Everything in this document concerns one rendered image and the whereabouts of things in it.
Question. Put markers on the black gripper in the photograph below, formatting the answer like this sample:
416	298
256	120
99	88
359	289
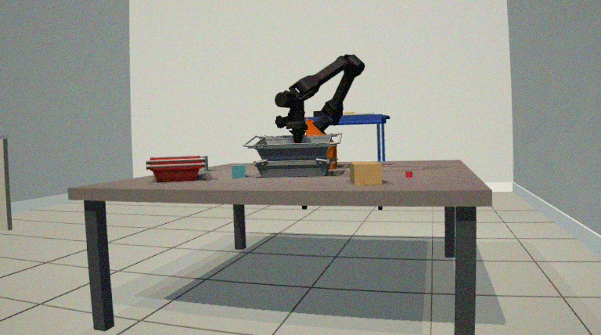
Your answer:
297	124

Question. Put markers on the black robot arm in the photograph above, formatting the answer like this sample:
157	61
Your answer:
310	84

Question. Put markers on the grey cylinder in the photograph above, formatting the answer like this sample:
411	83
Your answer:
206	162

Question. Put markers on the small teal block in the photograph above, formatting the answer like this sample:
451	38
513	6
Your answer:
238	171

